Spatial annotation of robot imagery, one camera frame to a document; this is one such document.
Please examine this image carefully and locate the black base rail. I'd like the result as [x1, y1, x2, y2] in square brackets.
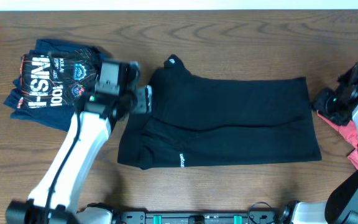
[85, 202, 291, 224]

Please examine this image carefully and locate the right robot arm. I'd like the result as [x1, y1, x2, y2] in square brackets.
[277, 62, 358, 224]

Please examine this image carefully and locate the black t-shirt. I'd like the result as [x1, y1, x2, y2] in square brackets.
[117, 55, 322, 170]

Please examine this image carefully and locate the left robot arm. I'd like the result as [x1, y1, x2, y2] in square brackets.
[5, 60, 152, 224]

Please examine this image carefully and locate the red printed t-shirt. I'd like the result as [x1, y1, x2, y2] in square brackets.
[316, 111, 358, 169]

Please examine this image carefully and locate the folded navy printed t-shirt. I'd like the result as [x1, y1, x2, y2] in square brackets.
[4, 39, 109, 131]

